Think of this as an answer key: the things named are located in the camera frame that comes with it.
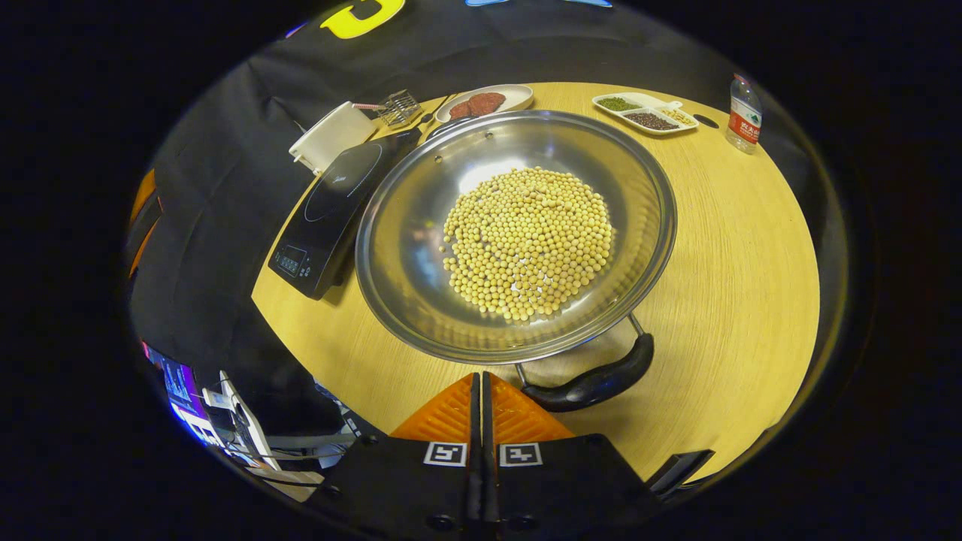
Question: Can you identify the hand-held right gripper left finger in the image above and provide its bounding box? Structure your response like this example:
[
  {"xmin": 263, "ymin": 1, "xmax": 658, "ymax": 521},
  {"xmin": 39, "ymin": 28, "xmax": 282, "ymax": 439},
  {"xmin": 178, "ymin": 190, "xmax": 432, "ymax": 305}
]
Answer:
[{"xmin": 312, "ymin": 372, "xmax": 482, "ymax": 541}]

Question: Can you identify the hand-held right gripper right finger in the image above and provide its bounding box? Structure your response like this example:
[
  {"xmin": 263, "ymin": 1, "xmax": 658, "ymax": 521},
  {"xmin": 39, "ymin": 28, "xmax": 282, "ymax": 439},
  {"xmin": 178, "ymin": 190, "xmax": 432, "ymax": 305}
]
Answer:
[{"xmin": 482, "ymin": 372, "xmax": 662, "ymax": 541}]

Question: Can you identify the black induction cooktop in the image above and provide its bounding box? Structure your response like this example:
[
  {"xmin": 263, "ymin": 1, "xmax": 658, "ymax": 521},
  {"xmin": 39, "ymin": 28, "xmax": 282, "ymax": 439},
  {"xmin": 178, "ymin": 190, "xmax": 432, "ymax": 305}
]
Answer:
[{"xmin": 268, "ymin": 128, "xmax": 423, "ymax": 301}]

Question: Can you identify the stainless steel pot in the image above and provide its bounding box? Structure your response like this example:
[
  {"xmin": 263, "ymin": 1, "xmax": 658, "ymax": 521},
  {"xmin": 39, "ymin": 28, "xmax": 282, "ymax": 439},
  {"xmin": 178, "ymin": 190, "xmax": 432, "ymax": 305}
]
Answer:
[{"xmin": 355, "ymin": 110, "xmax": 677, "ymax": 414}]

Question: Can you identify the computer monitor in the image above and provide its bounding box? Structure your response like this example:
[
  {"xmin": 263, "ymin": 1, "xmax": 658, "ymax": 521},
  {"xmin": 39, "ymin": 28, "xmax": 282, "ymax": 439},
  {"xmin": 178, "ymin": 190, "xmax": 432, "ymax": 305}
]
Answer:
[{"xmin": 143, "ymin": 342, "xmax": 220, "ymax": 446}]

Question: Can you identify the white toaster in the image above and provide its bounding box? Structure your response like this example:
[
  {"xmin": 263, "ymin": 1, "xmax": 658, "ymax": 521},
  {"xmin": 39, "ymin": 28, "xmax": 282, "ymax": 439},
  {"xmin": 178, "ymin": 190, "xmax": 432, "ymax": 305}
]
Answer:
[{"xmin": 289, "ymin": 101, "xmax": 380, "ymax": 175}]

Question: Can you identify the pile of soybeans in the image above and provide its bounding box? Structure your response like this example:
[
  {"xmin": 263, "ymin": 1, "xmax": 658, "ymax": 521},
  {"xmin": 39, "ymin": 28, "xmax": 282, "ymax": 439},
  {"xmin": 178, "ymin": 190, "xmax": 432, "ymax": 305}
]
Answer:
[{"xmin": 440, "ymin": 167, "xmax": 617, "ymax": 324}]

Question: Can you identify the white divided dish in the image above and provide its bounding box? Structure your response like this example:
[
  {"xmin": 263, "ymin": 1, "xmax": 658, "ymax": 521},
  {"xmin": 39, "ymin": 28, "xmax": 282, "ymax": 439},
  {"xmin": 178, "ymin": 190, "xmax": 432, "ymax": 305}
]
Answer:
[{"xmin": 591, "ymin": 92, "xmax": 700, "ymax": 136}]

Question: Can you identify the white round plate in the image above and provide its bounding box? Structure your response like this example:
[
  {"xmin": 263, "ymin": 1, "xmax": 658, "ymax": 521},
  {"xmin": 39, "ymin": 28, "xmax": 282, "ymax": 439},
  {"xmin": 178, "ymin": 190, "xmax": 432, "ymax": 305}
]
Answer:
[{"xmin": 434, "ymin": 84, "xmax": 534, "ymax": 125}]

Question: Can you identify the clear plastic water bottle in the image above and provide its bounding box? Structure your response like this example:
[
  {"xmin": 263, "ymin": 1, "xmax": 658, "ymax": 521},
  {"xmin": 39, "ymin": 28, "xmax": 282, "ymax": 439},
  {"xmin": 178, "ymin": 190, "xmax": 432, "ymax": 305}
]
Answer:
[{"xmin": 725, "ymin": 74, "xmax": 763, "ymax": 155}]

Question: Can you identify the wire mesh basket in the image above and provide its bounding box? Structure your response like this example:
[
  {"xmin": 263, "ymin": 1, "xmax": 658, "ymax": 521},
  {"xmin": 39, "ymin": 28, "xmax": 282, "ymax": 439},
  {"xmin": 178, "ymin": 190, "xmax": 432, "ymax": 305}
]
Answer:
[{"xmin": 376, "ymin": 90, "xmax": 423, "ymax": 127}]

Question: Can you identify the black power cable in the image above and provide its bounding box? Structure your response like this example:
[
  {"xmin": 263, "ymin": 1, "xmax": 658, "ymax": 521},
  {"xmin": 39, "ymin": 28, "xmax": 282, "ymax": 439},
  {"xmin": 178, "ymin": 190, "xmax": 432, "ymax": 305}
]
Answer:
[{"xmin": 419, "ymin": 94, "xmax": 456, "ymax": 127}]

